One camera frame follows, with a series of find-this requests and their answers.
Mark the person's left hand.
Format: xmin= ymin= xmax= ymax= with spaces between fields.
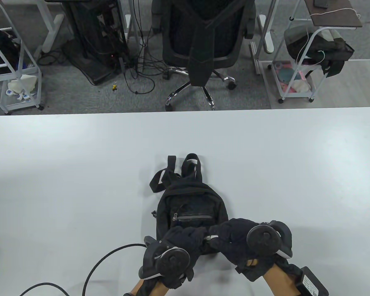
xmin=159 ymin=227 xmax=208 ymax=289

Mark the person's right hand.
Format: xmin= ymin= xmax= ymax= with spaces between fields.
xmin=208 ymin=218 xmax=285 ymax=282

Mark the black backpack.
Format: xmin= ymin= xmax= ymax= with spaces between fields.
xmin=150 ymin=153 xmax=229 ymax=256

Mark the person's left forearm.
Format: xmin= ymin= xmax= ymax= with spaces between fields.
xmin=128 ymin=277 xmax=168 ymax=296

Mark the black round controller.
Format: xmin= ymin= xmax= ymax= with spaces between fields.
xmin=247 ymin=220 xmax=293 ymax=259
xmin=138 ymin=236 xmax=191 ymax=282

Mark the white metal cart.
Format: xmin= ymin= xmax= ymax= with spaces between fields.
xmin=0 ymin=0 xmax=44 ymax=114
xmin=270 ymin=0 xmax=333 ymax=104

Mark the white plush item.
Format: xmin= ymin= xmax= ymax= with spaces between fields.
xmin=291 ymin=80 xmax=312 ymax=92

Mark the black mesh office chair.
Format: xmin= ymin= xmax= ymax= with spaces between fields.
xmin=151 ymin=0 xmax=256 ymax=111

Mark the white desk leg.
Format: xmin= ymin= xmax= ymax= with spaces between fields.
xmin=258 ymin=14 xmax=275 ymax=54
xmin=125 ymin=14 xmax=142 ymax=47
xmin=34 ymin=0 xmax=65 ymax=53

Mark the black bag with grey lining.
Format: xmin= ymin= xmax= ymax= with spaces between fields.
xmin=284 ymin=26 xmax=355 ymax=77

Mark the white cloth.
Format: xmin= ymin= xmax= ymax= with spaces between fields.
xmin=8 ymin=75 xmax=37 ymax=93

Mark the black computer tower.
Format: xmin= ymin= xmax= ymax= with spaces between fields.
xmin=61 ymin=0 xmax=130 ymax=86

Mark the brown side table top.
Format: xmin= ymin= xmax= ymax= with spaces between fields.
xmin=305 ymin=0 xmax=363 ymax=30

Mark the plain black bag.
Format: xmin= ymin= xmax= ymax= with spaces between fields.
xmin=0 ymin=26 xmax=20 ymax=77

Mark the black cable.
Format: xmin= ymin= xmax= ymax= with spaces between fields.
xmin=20 ymin=244 xmax=147 ymax=296

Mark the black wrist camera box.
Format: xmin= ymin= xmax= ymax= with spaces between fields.
xmin=296 ymin=267 xmax=329 ymax=296

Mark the bundle of black floor cables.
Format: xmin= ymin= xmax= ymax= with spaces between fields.
xmin=123 ymin=0 xmax=173 ymax=94

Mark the white cable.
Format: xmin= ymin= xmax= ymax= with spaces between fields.
xmin=295 ymin=8 xmax=362 ymax=66

